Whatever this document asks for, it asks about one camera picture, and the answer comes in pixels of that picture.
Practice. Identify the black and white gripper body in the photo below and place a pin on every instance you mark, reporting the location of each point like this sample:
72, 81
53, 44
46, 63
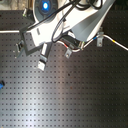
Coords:
41, 32

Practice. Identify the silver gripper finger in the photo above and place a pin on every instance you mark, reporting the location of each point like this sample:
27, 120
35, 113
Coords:
19, 48
44, 56

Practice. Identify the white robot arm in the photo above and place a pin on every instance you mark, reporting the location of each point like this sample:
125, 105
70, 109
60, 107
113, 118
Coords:
71, 23

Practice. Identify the silver cable clip centre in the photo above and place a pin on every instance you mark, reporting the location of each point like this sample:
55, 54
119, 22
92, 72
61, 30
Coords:
68, 53

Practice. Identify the silver cable clip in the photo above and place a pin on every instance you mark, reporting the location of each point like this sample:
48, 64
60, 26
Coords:
100, 37
68, 53

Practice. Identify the silver cable clip right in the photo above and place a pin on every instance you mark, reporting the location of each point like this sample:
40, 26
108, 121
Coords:
100, 37

